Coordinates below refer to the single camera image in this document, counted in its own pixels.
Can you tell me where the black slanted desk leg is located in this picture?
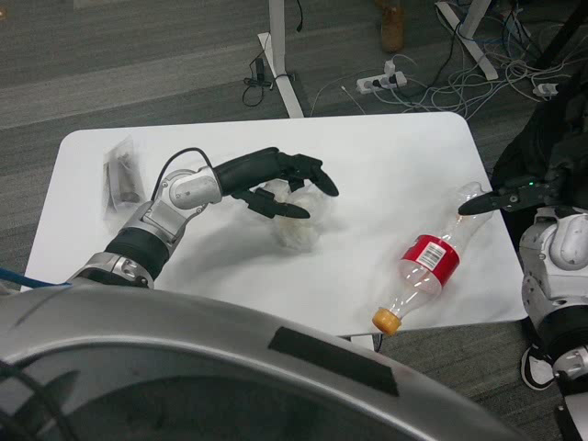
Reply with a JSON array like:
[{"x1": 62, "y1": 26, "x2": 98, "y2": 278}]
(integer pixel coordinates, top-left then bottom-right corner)
[{"x1": 535, "y1": 0, "x2": 588, "y2": 70}]

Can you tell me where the clear bag of white items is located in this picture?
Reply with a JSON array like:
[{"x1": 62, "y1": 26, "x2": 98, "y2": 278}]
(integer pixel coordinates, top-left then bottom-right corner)
[{"x1": 256, "y1": 179, "x2": 332, "y2": 252}]

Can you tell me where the white power strip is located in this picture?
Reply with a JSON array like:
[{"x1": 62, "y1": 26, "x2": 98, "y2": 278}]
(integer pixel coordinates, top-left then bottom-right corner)
[{"x1": 356, "y1": 71, "x2": 408, "y2": 96}]

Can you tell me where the black adapter with cable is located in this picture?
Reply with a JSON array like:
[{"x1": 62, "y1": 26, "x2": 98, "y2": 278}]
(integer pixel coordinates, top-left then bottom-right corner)
[{"x1": 242, "y1": 57, "x2": 295, "y2": 107}]

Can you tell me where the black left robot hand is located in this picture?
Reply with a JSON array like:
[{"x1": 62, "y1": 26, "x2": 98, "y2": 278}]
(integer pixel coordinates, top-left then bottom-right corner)
[{"x1": 213, "y1": 146, "x2": 340, "y2": 221}]

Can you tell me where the black white sneaker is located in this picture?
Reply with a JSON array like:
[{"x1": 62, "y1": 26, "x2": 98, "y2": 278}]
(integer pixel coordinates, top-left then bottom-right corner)
[{"x1": 521, "y1": 345, "x2": 560, "y2": 391}]

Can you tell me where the clear bag with dark parts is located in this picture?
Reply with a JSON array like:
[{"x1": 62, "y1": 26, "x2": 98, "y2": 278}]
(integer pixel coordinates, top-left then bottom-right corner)
[{"x1": 101, "y1": 136, "x2": 147, "y2": 221}]

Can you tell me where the clear bottle with red label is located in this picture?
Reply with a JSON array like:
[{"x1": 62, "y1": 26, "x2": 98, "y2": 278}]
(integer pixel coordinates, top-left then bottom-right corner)
[{"x1": 370, "y1": 181, "x2": 495, "y2": 335}]

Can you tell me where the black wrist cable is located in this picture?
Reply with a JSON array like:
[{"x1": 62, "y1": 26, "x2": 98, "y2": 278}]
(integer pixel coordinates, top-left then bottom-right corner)
[{"x1": 153, "y1": 146, "x2": 217, "y2": 203}]

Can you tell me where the blue cable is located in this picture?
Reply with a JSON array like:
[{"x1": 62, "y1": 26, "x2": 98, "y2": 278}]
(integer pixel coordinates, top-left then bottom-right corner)
[{"x1": 0, "y1": 266, "x2": 74, "y2": 290}]

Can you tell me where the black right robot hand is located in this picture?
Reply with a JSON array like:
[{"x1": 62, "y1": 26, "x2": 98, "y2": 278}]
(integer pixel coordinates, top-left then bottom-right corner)
[{"x1": 457, "y1": 176, "x2": 560, "y2": 217}]

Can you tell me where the white usb cable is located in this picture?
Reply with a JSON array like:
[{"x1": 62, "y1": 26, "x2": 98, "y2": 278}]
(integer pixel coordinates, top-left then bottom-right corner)
[{"x1": 310, "y1": 80, "x2": 364, "y2": 119}]

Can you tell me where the silver robot chest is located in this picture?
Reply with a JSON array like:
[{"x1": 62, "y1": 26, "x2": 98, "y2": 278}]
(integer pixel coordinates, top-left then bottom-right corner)
[{"x1": 0, "y1": 282, "x2": 529, "y2": 441}]

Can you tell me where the person in grey trousers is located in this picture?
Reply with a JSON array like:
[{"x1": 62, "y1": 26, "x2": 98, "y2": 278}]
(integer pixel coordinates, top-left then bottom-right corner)
[{"x1": 379, "y1": 0, "x2": 405, "y2": 52}]

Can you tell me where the white standing desk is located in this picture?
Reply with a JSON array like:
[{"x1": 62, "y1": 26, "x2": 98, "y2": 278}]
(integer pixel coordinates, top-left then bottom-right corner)
[{"x1": 256, "y1": 0, "x2": 500, "y2": 119}]

